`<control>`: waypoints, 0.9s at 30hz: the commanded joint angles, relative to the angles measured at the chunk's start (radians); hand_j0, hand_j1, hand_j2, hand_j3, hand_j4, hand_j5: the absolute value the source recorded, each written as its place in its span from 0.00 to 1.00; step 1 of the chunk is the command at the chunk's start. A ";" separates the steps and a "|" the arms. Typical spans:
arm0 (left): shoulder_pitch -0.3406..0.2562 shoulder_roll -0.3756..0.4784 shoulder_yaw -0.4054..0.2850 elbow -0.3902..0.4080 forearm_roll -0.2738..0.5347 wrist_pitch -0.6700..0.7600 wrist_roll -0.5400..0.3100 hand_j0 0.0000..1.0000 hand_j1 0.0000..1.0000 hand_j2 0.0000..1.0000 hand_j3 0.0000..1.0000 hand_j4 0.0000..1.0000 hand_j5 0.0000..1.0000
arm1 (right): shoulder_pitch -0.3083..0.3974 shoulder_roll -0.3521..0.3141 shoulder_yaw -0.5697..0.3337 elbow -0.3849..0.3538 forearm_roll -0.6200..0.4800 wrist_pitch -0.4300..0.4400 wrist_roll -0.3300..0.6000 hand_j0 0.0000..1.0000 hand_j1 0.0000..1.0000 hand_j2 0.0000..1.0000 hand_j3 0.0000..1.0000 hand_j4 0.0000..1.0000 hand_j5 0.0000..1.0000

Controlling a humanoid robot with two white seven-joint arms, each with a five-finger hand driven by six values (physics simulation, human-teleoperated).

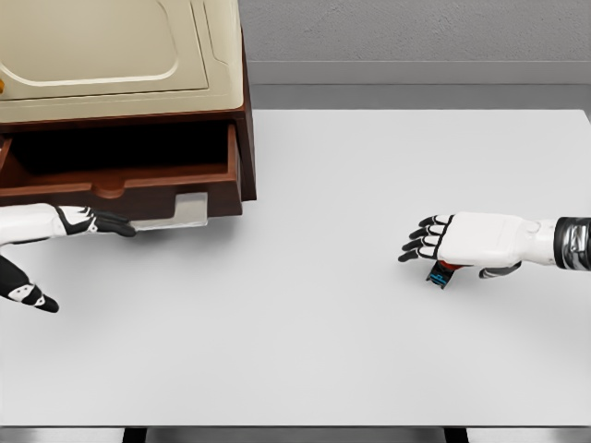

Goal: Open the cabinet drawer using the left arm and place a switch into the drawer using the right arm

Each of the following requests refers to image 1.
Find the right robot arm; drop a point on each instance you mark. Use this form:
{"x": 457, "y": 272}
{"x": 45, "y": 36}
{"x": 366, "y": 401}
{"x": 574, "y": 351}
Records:
{"x": 570, "y": 242}

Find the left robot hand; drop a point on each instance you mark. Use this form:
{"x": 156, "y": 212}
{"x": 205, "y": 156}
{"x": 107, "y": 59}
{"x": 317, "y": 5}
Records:
{"x": 69, "y": 220}

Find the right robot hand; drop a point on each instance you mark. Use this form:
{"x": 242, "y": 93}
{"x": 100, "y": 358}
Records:
{"x": 485, "y": 240}

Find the cream and brown cabinet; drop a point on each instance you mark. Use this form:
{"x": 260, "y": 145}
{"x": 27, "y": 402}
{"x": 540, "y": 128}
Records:
{"x": 115, "y": 55}

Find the small black red switch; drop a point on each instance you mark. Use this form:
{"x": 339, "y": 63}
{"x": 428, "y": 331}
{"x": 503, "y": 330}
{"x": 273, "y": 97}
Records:
{"x": 441, "y": 276}

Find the brown wooden drawer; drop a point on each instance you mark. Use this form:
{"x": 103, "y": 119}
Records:
{"x": 152, "y": 196}

